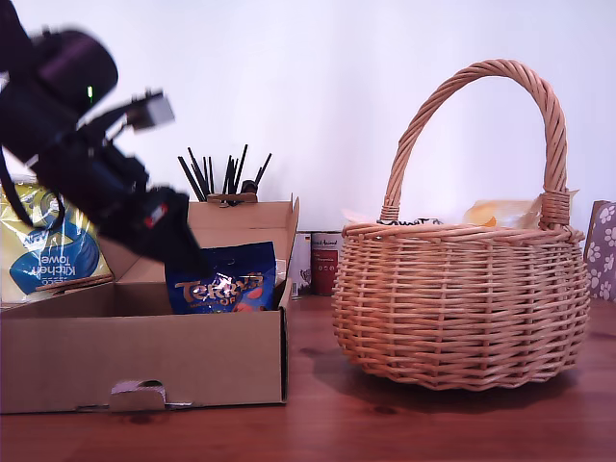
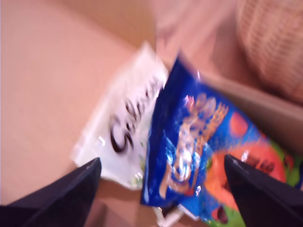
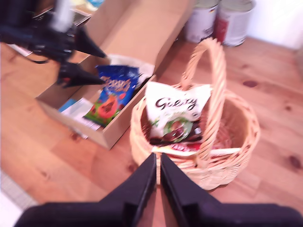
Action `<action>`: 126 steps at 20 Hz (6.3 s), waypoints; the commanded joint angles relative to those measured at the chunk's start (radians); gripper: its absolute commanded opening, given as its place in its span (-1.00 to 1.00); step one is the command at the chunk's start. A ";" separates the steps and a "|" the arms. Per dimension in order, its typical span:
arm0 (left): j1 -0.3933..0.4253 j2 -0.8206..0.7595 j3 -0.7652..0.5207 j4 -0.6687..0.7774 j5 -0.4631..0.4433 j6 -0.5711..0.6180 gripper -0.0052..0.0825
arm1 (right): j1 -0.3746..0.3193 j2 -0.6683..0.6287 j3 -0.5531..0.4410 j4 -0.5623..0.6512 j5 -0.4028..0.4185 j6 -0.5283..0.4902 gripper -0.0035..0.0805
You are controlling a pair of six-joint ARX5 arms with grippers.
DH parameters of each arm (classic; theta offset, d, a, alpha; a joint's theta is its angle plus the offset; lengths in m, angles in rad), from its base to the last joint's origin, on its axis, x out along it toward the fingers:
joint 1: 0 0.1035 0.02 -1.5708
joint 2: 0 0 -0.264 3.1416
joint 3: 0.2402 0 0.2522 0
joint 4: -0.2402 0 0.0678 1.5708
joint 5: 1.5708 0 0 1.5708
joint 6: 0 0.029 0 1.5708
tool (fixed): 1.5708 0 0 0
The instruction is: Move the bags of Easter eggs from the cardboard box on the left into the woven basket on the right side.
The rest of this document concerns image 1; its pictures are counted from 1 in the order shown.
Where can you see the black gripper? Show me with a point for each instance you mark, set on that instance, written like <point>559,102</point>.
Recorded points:
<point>106,192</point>

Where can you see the blue Terry's egg bag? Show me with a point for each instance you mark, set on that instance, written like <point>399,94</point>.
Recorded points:
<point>240,289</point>

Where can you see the red and cream egg bag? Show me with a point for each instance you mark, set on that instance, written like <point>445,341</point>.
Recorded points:
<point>500,212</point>

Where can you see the corrugated cardboard piece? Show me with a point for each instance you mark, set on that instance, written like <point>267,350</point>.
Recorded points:
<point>72,284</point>

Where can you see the brown cardboard box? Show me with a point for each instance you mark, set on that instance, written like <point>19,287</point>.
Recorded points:
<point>144,356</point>

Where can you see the wooden holder with black sticks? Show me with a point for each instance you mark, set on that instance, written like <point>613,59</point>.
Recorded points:
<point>231,195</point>

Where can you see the kitchen towel pack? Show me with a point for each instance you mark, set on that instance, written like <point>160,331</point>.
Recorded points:
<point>38,269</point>

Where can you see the red-label tin can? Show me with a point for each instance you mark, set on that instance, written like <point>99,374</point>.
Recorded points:
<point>327,264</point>

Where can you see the paw print cushion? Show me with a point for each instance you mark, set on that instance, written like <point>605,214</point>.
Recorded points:
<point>604,250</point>

